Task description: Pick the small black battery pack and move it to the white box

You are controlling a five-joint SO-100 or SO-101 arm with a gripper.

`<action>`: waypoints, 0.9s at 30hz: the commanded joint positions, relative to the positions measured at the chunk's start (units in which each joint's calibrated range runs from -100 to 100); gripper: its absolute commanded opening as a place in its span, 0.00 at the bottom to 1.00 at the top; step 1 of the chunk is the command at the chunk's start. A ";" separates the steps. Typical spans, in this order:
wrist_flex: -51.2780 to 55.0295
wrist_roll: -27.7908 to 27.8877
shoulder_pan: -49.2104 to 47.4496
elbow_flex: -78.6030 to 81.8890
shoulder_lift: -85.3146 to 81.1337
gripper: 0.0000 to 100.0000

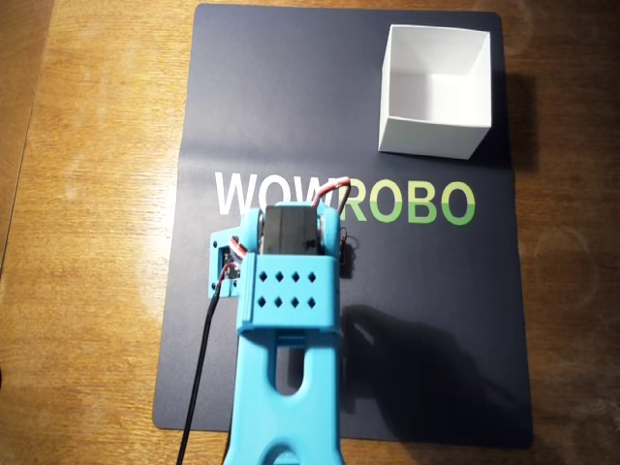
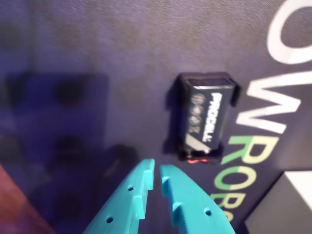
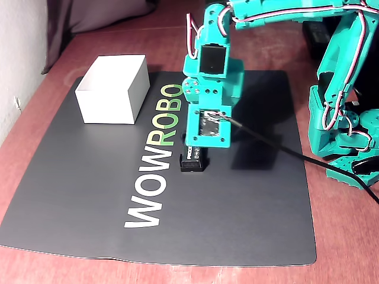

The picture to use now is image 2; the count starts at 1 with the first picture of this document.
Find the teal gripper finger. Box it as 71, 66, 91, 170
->
82, 158, 156, 234
159, 164, 236, 234

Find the small black battery pack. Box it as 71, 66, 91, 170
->
163, 72, 242, 165

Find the white open cardboard box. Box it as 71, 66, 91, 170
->
243, 170, 312, 234

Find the black WOWROBO printed mat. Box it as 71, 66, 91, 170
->
0, 0, 312, 234

